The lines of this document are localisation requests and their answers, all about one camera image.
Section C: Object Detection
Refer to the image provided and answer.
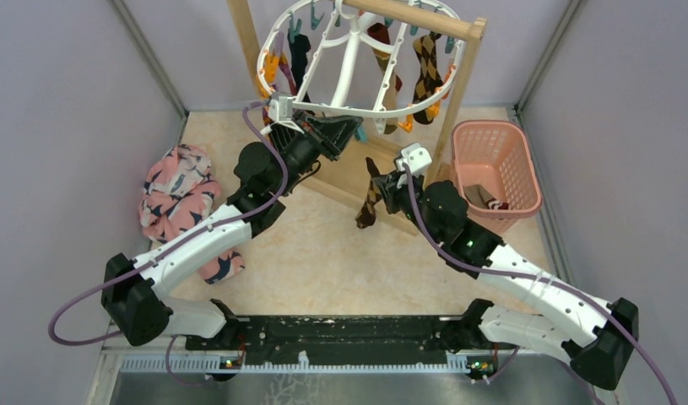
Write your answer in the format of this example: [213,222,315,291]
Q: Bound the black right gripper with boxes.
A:
[375,168,442,246]

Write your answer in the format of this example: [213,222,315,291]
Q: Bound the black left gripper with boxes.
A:
[274,110,364,197]

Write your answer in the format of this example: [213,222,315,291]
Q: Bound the white plastic sock hanger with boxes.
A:
[250,1,486,132]

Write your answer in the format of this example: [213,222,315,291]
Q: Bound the brown argyle sock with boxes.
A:
[412,32,443,104]
[355,157,382,229]

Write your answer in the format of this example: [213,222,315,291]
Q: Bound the dark sock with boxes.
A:
[463,184,509,210]

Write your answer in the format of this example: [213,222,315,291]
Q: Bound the maroon purple striped sock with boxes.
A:
[278,54,298,95]

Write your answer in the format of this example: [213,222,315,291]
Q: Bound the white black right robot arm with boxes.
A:
[371,171,639,391]

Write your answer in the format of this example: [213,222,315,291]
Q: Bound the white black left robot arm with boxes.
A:
[100,111,363,349]

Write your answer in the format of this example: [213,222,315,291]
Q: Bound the wooden hanger stand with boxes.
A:
[216,1,486,236]

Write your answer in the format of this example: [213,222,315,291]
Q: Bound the orange clothespin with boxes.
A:
[255,49,280,99]
[396,64,457,134]

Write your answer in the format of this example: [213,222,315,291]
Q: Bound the black white striped sock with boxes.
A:
[289,34,311,89]

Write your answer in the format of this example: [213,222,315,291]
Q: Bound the pink laundry basket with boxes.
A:
[448,120,543,235]

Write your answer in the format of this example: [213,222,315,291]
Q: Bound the pink navy patterned cloth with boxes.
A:
[138,143,246,285]

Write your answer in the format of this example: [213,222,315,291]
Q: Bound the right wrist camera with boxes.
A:
[394,143,432,176]

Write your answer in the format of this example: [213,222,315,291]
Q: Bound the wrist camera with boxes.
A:
[394,143,432,176]
[268,91,295,129]

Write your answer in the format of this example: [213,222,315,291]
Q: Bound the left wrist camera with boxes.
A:
[268,91,295,129]

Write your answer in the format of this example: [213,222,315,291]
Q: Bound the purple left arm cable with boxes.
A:
[46,101,290,348]

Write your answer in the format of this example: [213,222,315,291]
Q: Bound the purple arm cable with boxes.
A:
[46,101,290,348]
[404,173,679,405]

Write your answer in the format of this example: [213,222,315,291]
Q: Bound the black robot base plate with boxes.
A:
[186,316,496,366]

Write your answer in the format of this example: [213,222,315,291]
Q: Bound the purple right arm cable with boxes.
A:
[404,173,679,405]

